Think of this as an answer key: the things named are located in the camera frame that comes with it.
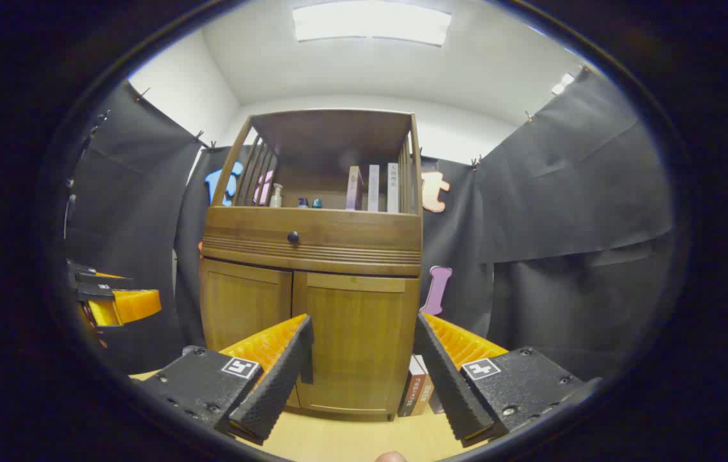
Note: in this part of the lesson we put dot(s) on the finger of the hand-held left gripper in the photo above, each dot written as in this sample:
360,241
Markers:
107,281
136,307

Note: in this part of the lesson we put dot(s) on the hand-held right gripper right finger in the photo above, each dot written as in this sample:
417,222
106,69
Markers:
450,385

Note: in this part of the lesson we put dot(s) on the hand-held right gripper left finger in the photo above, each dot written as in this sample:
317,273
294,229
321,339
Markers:
277,385

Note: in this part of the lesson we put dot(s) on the wooden cabinet door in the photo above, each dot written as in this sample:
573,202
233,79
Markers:
242,301
357,340

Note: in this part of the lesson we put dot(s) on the wooden double-door shoe cabinet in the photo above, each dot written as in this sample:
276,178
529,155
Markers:
338,128

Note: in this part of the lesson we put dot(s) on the wooden cabinet drawer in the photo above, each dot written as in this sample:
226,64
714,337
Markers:
351,231

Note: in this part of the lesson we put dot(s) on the dark hardcover book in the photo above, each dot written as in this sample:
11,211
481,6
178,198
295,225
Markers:
414,393

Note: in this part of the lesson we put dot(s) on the round black drawer knob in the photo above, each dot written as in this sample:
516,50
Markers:
293,237

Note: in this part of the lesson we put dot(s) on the clear pump bottle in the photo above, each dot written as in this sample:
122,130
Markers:
276,196

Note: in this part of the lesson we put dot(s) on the lavender book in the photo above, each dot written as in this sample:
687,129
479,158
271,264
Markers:
373,188

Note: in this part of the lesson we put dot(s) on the black backdrop cloth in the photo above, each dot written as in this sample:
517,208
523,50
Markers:
562,192

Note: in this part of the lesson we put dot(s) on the small ceiling light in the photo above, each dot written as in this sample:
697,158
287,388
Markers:
563,83

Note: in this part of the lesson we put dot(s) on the rectangular ceiling light panel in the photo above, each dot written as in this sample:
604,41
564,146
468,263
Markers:
370,24

